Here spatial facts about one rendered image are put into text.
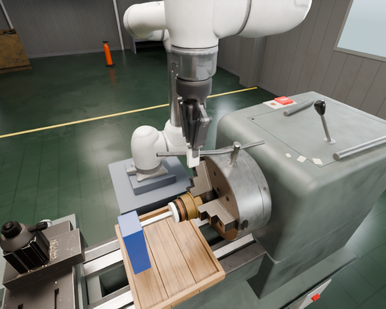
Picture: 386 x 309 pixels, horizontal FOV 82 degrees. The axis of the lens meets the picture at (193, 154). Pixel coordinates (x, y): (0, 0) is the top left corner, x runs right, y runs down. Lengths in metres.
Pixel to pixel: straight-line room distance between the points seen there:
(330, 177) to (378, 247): 1.75
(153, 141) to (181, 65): 0.79
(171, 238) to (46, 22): 7.99
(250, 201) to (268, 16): 0.47
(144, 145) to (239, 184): 0.64
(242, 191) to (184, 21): 0.47
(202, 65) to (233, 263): 0.71
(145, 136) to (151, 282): 0.67
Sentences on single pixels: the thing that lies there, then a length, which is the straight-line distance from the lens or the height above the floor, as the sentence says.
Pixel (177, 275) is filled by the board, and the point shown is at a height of 0.88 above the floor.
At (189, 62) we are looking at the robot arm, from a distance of 0.43.
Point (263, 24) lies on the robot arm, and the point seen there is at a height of 1.62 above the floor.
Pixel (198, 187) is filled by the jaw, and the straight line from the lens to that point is 0.76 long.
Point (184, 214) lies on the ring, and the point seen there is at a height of 1.10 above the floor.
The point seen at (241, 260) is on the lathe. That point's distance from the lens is 0.93.
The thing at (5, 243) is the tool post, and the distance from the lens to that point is 0.79.
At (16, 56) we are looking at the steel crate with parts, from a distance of 7.27.
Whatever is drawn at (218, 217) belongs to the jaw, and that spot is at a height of 1.11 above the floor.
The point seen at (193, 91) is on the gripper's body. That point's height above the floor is 1.51.
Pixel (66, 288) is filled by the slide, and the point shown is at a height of 0.97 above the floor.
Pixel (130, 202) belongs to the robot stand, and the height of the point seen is 0.75.
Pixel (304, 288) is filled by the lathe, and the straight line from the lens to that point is 1.33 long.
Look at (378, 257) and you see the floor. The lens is 2.39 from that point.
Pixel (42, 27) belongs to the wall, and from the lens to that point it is 8.52.
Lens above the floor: 1.67
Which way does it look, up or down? 37 degrees down
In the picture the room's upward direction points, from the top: straight up
